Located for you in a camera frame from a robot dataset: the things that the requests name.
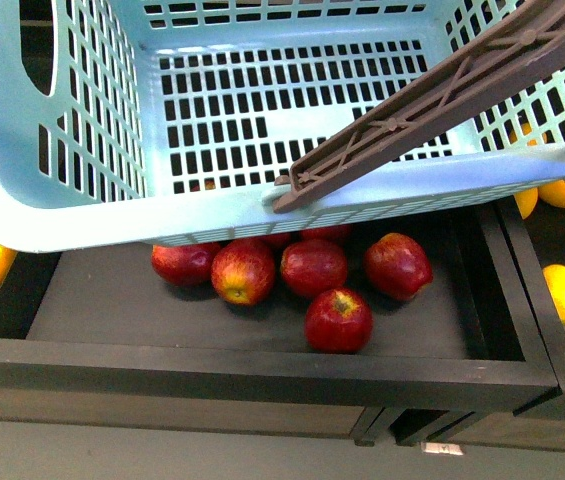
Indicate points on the light teal plastic basket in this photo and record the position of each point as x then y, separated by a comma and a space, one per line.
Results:
177, 122

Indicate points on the black wooden apple crate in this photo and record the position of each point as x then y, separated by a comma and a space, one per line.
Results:
96, 337

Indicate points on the red apple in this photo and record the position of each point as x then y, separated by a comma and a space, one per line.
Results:
338, 234
398, 266
277, 241
311, 267
338, 321
187, 265
244, 272

